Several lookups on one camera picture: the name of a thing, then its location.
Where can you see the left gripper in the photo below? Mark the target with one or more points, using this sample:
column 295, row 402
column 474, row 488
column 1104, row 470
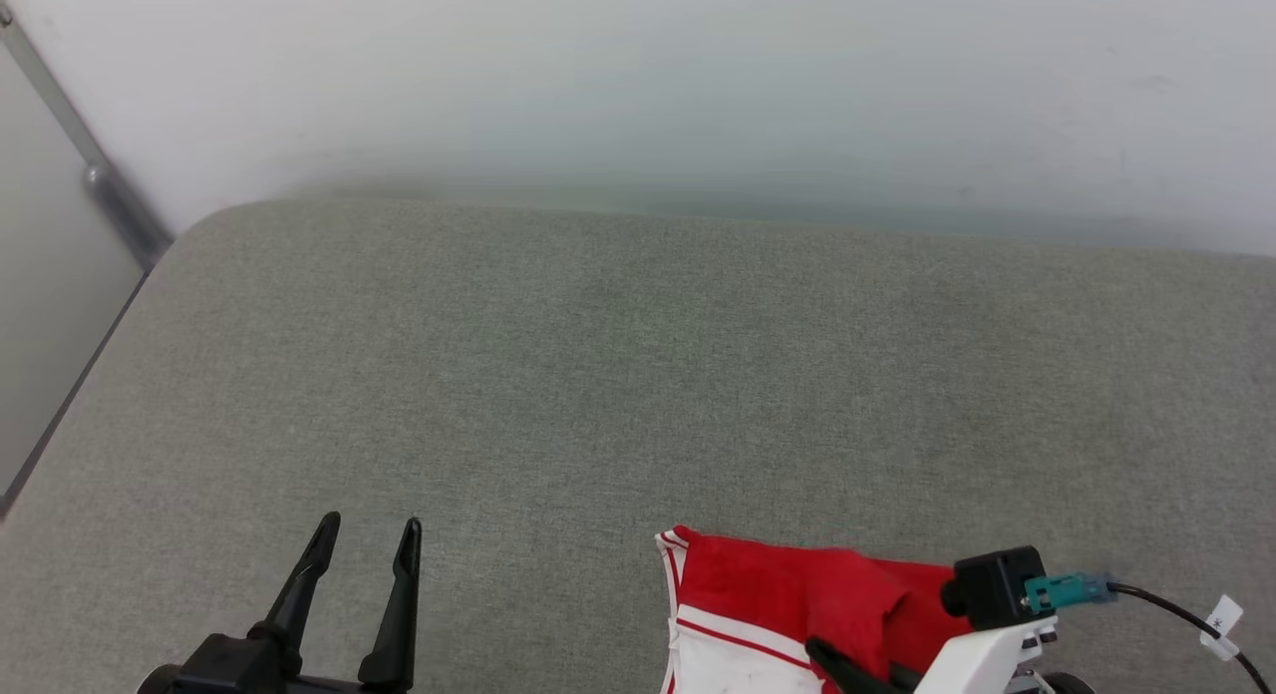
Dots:
column 219, row 669

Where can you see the grey metal wall strip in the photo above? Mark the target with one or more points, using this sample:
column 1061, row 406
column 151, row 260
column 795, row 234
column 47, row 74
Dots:
column 110, row 190

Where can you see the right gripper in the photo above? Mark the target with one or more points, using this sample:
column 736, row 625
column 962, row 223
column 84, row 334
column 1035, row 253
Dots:
column 1057, row 686

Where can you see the red and white shirt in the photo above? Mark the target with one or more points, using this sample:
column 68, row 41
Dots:
column 778, row 594

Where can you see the teal right camera plug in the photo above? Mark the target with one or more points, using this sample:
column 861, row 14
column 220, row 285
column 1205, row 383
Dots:
column 1067, row 591

